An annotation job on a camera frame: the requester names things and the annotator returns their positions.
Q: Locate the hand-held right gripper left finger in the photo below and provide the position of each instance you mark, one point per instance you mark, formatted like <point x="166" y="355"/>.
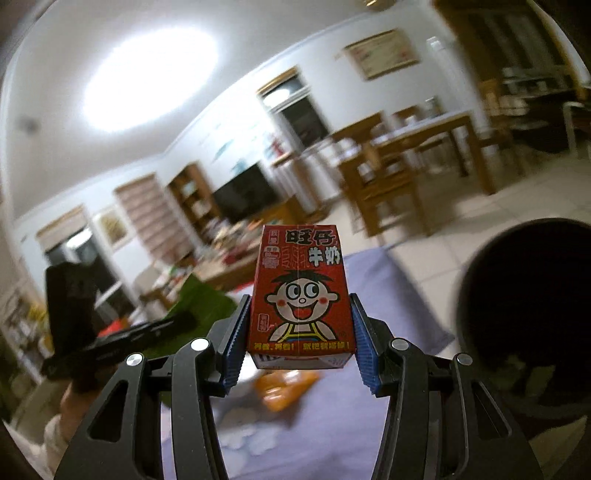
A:
<point x="236" y="344"/>

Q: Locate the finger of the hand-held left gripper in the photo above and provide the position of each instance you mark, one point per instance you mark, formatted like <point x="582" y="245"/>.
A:
<point x="147" y="330"/>

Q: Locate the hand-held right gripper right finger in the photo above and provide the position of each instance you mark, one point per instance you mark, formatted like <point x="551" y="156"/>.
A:
<point x="365" y="355"/>

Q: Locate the red milk carton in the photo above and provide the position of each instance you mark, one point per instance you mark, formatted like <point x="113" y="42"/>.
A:
<point x="300" y="295"/>

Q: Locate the black trash bin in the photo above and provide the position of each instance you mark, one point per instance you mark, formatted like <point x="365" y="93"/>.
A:
<point x="521" y="300"/>

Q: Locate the person's left forearm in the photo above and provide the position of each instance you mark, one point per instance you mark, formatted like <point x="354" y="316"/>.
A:
<point x="55" y="438"/>

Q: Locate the person's left hand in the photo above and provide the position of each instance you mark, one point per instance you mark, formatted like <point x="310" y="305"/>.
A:
<point x="76" y="401"/>

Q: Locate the red wrapper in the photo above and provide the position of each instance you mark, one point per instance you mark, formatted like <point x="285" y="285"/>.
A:
<point x="113" y="327"/>

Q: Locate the dark balcony window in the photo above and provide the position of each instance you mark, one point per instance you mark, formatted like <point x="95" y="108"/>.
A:
<point x="78" y="254"/>

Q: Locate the green cloth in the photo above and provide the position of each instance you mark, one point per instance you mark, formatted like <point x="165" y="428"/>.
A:
<point x="198" y="300"/>

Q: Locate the orange snack packet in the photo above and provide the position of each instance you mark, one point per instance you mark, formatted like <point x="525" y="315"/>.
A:
<point x="286" y="387"/>

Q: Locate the lavender bed sheet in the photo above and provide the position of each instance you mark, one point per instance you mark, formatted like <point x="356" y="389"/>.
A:
<point x="406" y="295"/>

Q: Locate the cluttered wooden coffee table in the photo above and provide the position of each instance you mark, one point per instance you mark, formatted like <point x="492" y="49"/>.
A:
<point x="221" y="263"/>

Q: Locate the small framed picture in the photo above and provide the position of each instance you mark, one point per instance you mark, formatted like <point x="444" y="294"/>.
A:
<point x="113" y="228"/>

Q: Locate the striped roller blind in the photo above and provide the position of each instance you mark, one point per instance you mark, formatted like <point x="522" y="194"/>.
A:
<point x="141" y="217"/>

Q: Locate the crumpled white tissue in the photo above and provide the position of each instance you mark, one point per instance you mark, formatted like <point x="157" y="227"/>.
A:
<point x="242" y="459"/>

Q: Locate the wooden bookshelf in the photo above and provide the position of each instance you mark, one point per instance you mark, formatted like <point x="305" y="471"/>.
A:
<point x="194" y="194"/>

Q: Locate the black television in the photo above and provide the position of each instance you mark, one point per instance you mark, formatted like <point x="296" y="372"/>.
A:
<point x="247" y="194"/>

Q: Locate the wooden dining chair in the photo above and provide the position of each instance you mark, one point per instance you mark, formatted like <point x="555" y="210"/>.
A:
<point x="378" y="184"/>
<point x="498" y="120"/>

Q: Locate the wooden dining table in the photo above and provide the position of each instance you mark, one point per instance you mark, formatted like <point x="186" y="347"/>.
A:
<point x="425" y="127"/>

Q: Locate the wood framed window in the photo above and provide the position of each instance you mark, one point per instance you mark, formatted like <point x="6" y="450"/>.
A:
<point x="295" y="104"/>

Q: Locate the round ceiling light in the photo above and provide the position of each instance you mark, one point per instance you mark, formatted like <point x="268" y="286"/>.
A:
<point x="147" y="69"/>

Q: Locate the white standing air conditioner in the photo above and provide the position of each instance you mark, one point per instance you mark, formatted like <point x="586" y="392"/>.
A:
<point x="444" y="74"/>

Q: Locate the wooden framed wall picture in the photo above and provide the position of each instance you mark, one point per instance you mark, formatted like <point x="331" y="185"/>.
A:
<point x="382" y="55"/>

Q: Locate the white curved frame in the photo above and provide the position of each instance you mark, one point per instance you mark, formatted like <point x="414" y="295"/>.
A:
<point x="572" y="129"/>

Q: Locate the wooden door frame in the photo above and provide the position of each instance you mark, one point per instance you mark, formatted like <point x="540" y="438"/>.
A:
<point x="508" y="55"/>

